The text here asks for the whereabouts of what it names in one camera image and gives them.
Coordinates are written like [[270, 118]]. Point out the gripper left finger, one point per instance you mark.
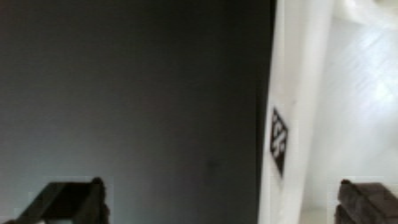
[[68, 204]]

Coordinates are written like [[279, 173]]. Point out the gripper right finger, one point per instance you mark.
[[368, 204]]

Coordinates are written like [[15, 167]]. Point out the white square tabletop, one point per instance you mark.
[[331, 131]]

